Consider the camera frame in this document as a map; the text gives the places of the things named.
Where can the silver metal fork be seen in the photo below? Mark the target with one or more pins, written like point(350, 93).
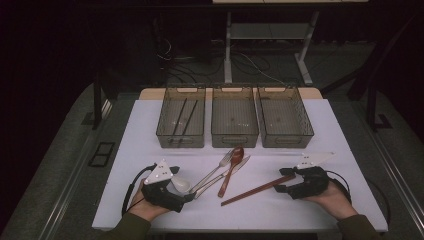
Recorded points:
point(211, 174)

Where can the black metal stand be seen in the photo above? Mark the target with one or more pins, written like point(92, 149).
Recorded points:
point(97, 106)
point(371, 100)

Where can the person's left hand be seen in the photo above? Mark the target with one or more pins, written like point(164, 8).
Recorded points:
point(143, 208)

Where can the person's right hand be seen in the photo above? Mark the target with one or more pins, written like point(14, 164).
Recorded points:
point(336, 203)

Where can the brown wooden chopstick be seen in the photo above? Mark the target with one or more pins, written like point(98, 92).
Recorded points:
point(258, 188)
point(259, 191)

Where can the black chopstick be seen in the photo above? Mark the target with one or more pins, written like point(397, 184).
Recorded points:
point(190, 118)
point(180, 116)

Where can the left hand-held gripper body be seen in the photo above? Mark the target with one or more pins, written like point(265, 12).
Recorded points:
point(161, 196)

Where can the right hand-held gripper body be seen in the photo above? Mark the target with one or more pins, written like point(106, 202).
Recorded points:
point(311, 185)

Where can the white ceramic spoon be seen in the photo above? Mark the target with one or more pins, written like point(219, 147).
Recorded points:
point(181, 184)

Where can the white metal table stand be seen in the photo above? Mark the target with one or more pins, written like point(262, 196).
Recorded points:
point(227, 50)

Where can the aluminium floor rail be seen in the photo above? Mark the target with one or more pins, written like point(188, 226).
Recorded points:
point(400, 186)
point(63, 206)

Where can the silver serrated table knife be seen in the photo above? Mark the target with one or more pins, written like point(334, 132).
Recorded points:
point(218, 179)

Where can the brown wooden spoon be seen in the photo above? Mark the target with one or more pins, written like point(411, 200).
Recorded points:
point(236, 156)

